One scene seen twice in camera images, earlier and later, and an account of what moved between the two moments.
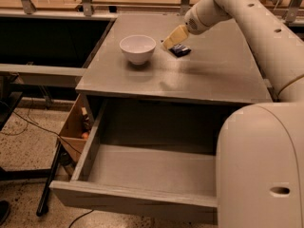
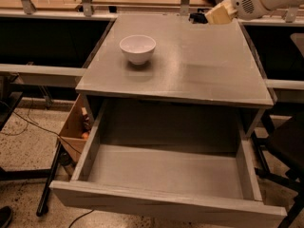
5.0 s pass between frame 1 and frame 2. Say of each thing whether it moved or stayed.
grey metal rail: stayed
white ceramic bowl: stayed
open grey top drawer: stayed
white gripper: moved
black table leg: stayed
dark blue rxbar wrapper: moved
